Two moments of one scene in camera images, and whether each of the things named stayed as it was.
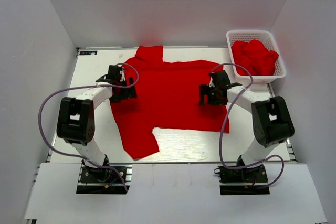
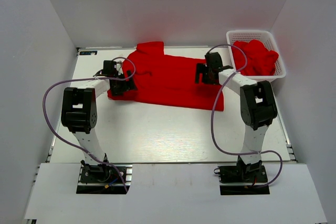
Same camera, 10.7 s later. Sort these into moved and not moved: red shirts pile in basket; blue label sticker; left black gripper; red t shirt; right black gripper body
Moved: red t shirt; right black gripper body; left black gripper
Not moved: blue label sticker; red shirts pile in basket
